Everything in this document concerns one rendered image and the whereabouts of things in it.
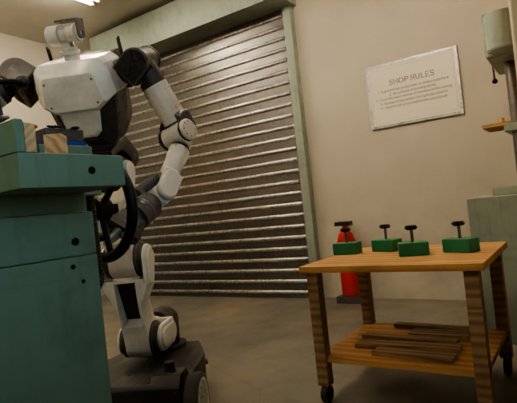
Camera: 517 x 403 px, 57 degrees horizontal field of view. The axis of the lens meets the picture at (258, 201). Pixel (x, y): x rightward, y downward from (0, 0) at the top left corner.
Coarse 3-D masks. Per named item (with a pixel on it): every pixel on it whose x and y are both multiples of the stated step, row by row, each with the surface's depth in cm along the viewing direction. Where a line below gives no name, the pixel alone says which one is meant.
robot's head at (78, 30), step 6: (72, 18) 155; (78, 18) 156; (72, 24) 155; (78, 24) 156; (72, 30) 155; (78, 30) 156; (84, 30) 159; (78, 36) 157; (84, 36) 159; (78, 42) 158
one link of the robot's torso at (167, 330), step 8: (160, 320) 208; (168, 320) 204; (160, 328) 194; (168, 328) 200; (176, 328) 211; (160, 336) 192; (168, 336) 199; (160, 344) 192; (168, 344) 198; (120, 352) 195
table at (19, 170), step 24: (0, 168) 81; (24, 168) 78; (48, 168) 81; (72, 168) 85; (96, 168) 89; (120, 168) 93; (0, 192) 81; (24, 192) 85; (48, 192) 90; (72, 192) 97; (96, 192) 113
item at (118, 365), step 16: (176, 320) 221; (176, 336) 218; (176, 352) 213; (192, 352) 210; (112, 368) 199; (128, 368) 197; (144, 368) 195; (160, 368) 192; (176, 368) 177; (192, 368) 188; (112, 384) 173; (128, 384) 171; (144, 384) 169; (160, 384) 168; (176, 384) 167; (112, 400) 168; (128, 400) 167; (144, 400) 167; (160, 400) 166; (176, 400) 165
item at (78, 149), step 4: (40, 144) 105; (40, 148) 105; (68, 148) 110; (72, 148) 111; (76, 148) 112; (80, 148) 113; (84, 148) 114; (88, 148) 115; (40, 152) 105; (44, 152) 106; (68, 152) 110; (72, 152) 111; (76, 152) 112; (80, 152) 113; (84, 152) 114; (88, 152) 115
